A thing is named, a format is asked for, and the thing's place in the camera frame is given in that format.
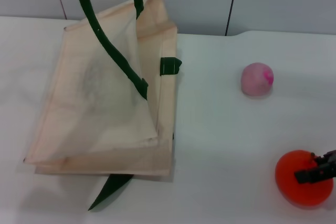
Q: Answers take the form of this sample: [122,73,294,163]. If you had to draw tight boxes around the orange fruit with stem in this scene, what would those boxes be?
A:
[275,150,333,207]

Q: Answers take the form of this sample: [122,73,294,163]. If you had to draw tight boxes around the pink peach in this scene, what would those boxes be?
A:
[240,62,275,96]

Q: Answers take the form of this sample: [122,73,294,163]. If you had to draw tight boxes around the cream canvas handbag green handles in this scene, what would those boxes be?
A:
[17,0,183,211]

